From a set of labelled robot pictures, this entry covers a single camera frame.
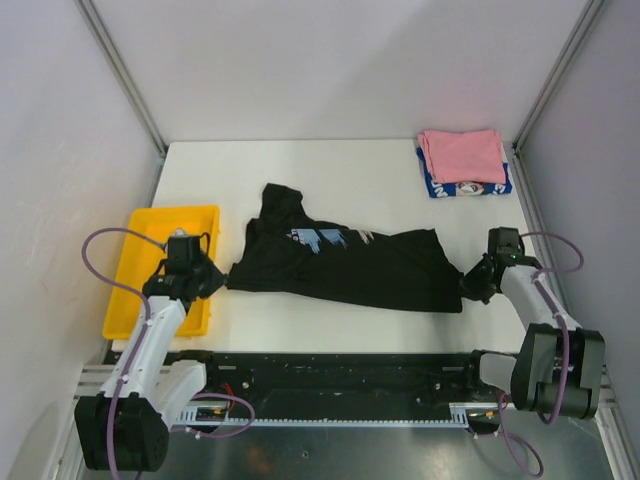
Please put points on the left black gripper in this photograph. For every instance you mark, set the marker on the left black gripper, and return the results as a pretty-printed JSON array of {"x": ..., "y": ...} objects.
[{"x": 216, "y": 281}]

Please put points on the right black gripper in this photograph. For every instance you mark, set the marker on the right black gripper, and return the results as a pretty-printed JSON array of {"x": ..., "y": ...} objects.
[{"x": 470, "y": 288}]

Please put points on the black printed t-shirt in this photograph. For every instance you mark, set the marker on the black printed t-shirt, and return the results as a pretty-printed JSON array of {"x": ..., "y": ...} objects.
[{"x": 287, "y": 251}]

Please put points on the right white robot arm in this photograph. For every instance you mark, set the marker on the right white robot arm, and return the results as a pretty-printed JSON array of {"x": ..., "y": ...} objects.
[{"x": 557, "y": 371}]

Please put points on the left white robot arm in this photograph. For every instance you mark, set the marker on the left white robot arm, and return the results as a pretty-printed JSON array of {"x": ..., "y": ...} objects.
[{"x": 125, "y": 426}]

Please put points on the yellow plastic bin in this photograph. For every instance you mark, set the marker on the yellow plastic bin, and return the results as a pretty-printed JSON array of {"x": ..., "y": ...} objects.
[{"x": 139, "y": 259}]

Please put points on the folded blue printed t-shirt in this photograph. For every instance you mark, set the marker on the folded blue printed t-shirt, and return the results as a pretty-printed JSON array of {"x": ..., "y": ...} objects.
[{"x": 437, "y": 190}]

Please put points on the folded pink t-shirt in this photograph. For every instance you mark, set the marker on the folded pink t-shirt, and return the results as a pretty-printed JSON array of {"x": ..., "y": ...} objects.
[{"x": 475, "y": 156}]

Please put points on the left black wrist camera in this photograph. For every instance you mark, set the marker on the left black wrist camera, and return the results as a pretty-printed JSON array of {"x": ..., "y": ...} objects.
[{"x": 186, "y": 251}]

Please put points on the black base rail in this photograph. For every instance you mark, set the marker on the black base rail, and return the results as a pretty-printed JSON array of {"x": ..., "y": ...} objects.
[{"x": 281, "y": 382}]

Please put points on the grey slotted cable duct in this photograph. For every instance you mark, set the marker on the grey slotted cable duct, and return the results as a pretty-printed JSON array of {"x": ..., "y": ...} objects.
[{"x": 199, "y": 416}]

